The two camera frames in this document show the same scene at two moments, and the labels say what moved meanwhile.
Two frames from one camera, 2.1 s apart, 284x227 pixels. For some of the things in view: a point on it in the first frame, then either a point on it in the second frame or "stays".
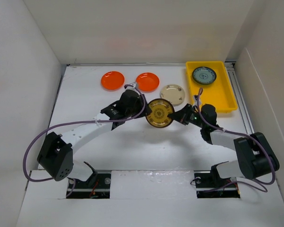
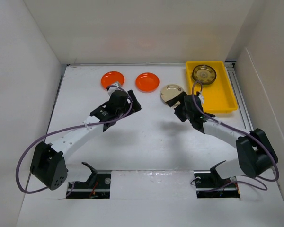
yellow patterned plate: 161,108 → 205,74
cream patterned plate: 173,93 stays
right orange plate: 147,82 stays
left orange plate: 112,81 stays
